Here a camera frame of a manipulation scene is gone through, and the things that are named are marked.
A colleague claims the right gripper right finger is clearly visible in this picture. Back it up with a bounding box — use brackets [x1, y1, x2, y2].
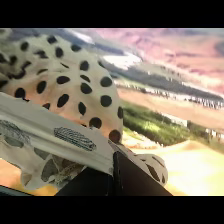
[112, 151, 173, 197]

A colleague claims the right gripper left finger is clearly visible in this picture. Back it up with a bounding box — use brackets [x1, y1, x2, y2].
[54, 165, 115, 197]

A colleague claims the white black-dotted shirt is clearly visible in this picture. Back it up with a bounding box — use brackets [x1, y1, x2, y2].
[0, 32, 170, 193]

